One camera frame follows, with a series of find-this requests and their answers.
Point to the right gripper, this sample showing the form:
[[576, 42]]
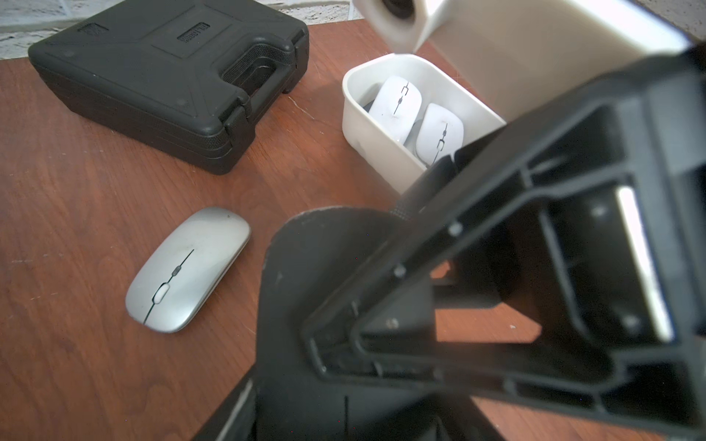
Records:
[[593, 206]]

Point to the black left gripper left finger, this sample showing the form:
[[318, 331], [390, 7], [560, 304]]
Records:
[[235, 419]]

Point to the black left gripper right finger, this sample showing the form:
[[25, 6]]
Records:
[[463, 419]]

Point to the white mouse small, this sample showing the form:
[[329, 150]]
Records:
[[396, 107]]

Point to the silver mouse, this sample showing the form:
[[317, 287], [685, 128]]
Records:
[[185, 269]]

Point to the black rounded wireless mouse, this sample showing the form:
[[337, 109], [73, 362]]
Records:
[[368, 106]]

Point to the white plastic storage box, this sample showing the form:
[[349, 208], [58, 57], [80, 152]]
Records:
[[398, 163]]

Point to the black plastic tool case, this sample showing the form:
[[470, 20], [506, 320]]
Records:
[[189, 78]]

